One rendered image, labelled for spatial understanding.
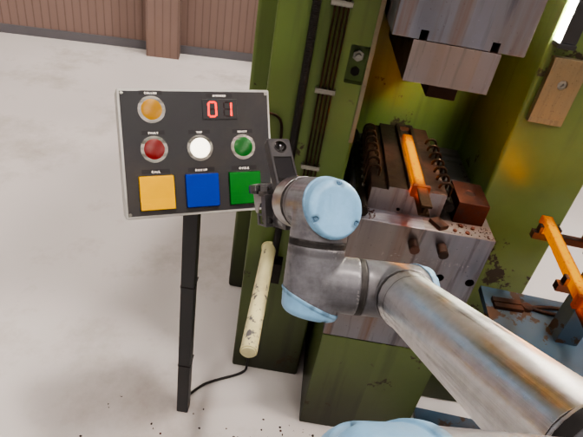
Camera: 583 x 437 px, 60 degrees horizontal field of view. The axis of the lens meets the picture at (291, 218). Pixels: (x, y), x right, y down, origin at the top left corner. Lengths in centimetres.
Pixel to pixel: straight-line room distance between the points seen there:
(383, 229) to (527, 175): 46
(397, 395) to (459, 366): 134
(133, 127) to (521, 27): 86
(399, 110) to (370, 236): 57
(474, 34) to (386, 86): 57
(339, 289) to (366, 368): 98
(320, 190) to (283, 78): 69
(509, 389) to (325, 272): 39
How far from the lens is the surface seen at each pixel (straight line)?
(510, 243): 169
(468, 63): 124
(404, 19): 119
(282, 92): 138
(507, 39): 125
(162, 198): 113
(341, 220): 74
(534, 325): 158
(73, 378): 208
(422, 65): 122
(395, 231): 135
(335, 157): 145
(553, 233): 145
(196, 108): 116
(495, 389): 44
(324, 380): 177
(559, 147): 156
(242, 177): 117
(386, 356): 168
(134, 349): 213
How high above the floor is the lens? 162
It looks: 34 degrees down
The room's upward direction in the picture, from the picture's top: 10 degrees clockwise
